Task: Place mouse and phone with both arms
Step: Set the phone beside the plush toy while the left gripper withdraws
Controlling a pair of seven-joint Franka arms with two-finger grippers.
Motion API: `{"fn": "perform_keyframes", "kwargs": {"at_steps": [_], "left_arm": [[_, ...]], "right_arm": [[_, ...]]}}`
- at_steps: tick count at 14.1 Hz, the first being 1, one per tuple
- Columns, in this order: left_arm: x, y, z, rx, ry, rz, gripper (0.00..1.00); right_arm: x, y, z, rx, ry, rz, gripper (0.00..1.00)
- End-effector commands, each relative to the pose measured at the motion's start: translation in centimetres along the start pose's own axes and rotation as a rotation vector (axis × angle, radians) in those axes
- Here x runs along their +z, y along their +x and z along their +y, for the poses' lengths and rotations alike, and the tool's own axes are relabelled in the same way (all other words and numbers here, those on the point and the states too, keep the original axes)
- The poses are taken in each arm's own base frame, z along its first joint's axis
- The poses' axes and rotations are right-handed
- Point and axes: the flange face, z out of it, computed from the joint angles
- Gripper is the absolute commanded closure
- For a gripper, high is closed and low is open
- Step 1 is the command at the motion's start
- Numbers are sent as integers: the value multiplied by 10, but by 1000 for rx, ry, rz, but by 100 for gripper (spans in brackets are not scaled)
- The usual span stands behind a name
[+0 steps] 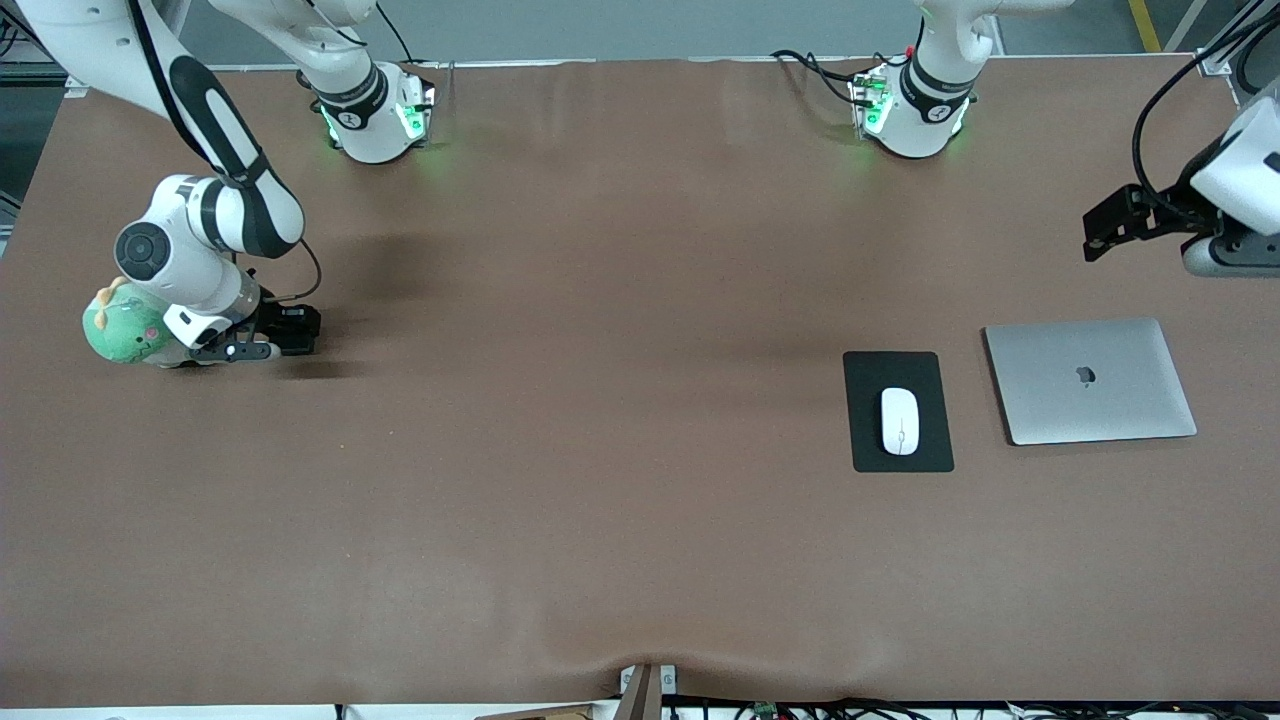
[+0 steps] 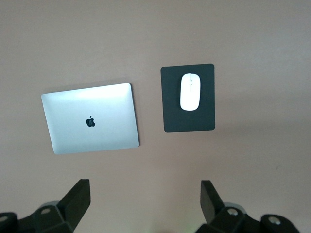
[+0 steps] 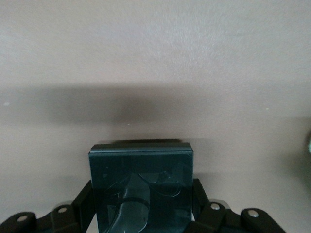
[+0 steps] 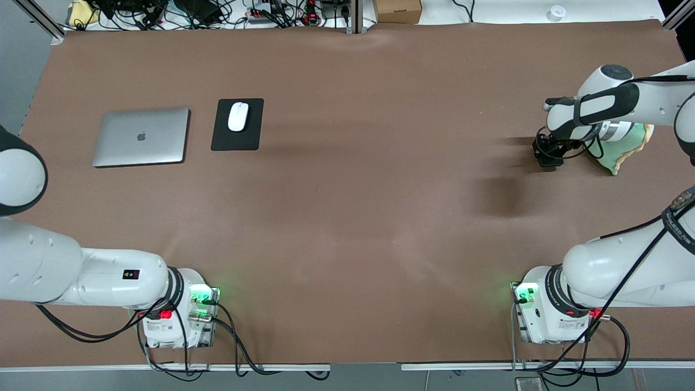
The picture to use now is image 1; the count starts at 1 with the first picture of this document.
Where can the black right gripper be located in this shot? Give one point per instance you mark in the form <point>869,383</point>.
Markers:
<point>274,318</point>

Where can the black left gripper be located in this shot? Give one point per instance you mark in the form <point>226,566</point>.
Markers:
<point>1168,214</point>

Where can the white computer mouse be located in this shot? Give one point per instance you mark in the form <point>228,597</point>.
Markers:
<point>900,420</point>

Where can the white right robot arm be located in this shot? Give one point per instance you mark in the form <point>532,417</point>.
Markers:
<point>175,250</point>

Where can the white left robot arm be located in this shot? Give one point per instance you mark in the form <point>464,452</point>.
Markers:
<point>925,120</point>

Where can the black mouse pad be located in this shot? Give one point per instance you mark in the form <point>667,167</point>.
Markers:
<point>860,380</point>

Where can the green plush dinosaur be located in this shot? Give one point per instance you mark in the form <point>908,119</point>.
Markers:
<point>120,335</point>

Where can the silver laptop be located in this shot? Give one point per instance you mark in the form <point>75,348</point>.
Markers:
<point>1090,390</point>

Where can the brown table mat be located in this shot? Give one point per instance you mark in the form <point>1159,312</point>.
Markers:
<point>640,500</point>

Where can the small green circuit board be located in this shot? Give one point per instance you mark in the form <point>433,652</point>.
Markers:
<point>766,711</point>

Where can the aluminium frame post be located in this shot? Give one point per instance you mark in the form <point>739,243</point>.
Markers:
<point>75,90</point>
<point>1210,63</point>

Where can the brown and grey bracket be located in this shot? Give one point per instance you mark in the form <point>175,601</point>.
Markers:
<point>640,695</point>

